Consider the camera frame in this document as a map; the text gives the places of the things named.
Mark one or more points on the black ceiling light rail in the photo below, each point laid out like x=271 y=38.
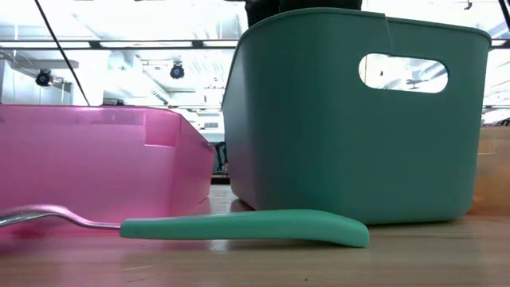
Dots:
x=95 y=44

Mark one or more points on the orange translucent plastic bin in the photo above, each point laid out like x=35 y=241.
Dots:
x=494 y=171

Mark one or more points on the black ceiling spotlight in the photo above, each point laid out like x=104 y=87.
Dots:
x=177 y=71
x=44 y=78

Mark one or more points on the black table clamp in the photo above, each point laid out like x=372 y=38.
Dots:
x=113 y=103

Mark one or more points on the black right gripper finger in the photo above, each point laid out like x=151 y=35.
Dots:
x=261 y=10

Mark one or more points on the teal plastic bin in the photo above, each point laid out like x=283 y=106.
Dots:
x=318 y=139

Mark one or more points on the small black ceiling fixture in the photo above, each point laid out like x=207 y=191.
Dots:
x=468 y=5

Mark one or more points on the pink translucent plastic bin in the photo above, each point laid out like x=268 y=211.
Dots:
x=79 y=167

